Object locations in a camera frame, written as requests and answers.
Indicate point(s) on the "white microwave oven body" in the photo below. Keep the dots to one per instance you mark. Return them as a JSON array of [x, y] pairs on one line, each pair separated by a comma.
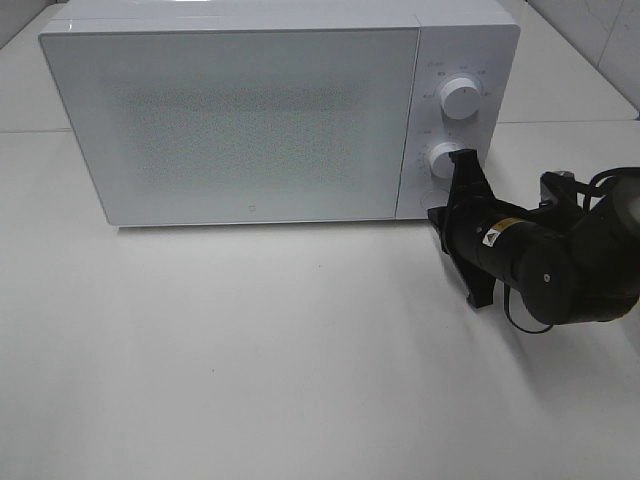
[[454, 37]]

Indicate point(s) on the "round white door button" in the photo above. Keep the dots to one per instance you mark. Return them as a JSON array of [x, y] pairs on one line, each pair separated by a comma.
[[434, 199]]

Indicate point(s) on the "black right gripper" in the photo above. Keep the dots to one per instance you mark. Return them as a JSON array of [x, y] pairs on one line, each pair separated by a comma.
[[462, 225]]

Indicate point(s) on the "white microwave door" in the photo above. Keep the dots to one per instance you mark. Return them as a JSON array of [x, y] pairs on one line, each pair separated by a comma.
[[239, 127]]

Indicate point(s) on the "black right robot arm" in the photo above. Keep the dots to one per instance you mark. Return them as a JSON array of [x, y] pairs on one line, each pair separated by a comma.
[[574, 259]]

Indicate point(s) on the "lower white timer knob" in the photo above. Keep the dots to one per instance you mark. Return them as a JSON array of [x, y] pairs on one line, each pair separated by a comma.
[[441, 165]]

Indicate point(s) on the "upper white power knob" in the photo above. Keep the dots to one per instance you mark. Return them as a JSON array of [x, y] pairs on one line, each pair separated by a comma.
[[460, 96]]

